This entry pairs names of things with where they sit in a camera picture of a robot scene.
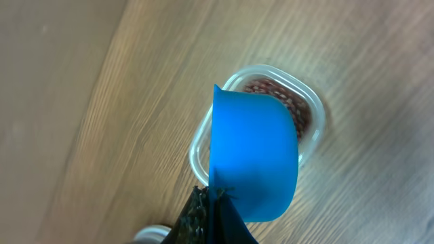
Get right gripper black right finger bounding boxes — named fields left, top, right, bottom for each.
left=215, top=188, right=258, bottom=244

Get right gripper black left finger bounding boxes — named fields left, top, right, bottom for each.
left=162, top=186, right=209, bottom=244

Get blue plastic measuring scoop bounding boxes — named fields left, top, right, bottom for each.
left=207, top=86, right=298, bottom=243

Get teal metal bowl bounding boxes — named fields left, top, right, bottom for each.
left=132, top=225, right=172, bottom=244

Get red beans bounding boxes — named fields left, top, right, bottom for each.
left=242, top=78, right=312, bottom=142

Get clear plastic container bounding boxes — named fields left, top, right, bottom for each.
left=189, top=65, right=326, bottom=186

